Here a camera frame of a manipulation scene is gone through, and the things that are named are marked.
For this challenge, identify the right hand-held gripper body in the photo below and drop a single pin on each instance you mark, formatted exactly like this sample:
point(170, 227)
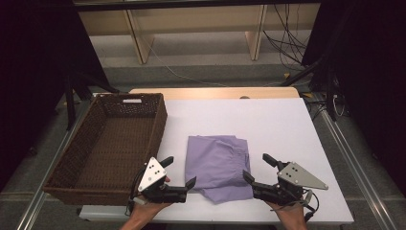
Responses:
point(295, 179)

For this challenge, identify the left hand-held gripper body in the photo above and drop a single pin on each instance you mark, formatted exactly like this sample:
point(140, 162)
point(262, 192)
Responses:
point(152, 174)

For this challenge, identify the purple garment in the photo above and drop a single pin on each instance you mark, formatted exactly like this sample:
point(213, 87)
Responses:
point(217, 166)

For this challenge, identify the brown wicker basket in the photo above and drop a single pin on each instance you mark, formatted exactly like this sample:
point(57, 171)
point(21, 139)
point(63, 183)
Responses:
point(111, 150)

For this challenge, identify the person's right hand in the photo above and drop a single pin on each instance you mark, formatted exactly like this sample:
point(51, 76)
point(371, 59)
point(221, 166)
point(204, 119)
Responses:
point(292, 212)

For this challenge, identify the person's left hand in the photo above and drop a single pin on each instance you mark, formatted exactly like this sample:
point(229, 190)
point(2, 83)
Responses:
point(147, 207)

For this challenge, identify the white table cover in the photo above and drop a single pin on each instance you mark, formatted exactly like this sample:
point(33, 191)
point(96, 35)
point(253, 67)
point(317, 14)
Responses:
point(271, 127)

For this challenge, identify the light wooden table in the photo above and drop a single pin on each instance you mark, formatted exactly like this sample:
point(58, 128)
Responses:
point(223, 92)

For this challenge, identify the black tripod stand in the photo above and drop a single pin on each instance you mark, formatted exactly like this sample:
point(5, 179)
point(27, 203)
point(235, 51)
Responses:
point(71, 102)
point(325, 80)

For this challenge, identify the black curtain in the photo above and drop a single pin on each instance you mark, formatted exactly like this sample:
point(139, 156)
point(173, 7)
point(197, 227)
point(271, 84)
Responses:
point(370, 80)
point(35, 80)

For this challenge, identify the light wooden shelf unit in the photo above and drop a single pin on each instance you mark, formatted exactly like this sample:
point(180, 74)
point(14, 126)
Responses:
point(198, 22)

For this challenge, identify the metal floor rail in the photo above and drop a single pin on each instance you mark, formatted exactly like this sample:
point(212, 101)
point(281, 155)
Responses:
point(354, 159)
point(48, 179)

